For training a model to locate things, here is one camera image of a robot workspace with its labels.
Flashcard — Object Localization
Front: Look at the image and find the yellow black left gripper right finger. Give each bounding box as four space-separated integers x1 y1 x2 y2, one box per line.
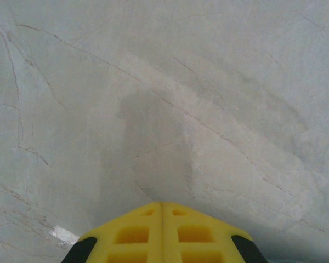
162 202 268 263

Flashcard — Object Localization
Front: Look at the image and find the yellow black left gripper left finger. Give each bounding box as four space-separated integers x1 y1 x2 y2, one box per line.
60 202 163 263

